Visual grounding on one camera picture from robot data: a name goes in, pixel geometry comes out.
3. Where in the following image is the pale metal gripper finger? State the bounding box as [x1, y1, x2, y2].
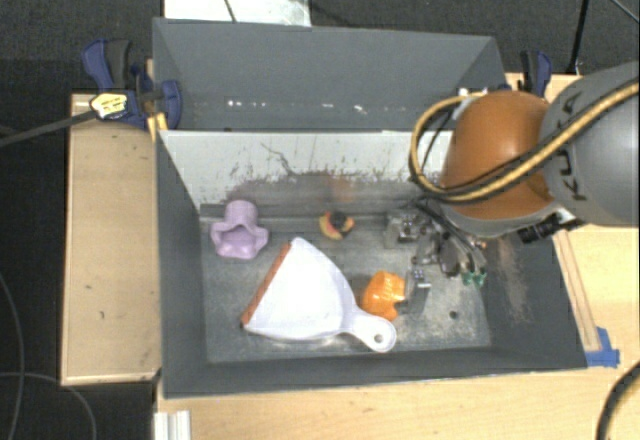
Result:
[399, 269, 433, 317]
[383, 211, 421, 250]

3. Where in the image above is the orange ribbed toy cup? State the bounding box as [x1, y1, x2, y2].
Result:
[359, 270, 407, 323]

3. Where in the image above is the yellow black red toy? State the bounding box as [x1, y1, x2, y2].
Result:
[318, 210, 357, 242]

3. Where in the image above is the white dustpan with brown edge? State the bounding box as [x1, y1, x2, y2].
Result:
[239, 236, 399, 355]

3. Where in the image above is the lilac toy vase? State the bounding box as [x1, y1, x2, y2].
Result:
[209, 199, 271, 262]

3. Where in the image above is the grey metal bin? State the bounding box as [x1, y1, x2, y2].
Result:
[151, 16, 589, 400]

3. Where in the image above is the pale wood flat board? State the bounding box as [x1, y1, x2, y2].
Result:
[59, 89, 164, 387]

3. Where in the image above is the black cylinder on white bracket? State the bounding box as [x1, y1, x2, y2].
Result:
[516, 208, 585, 245]

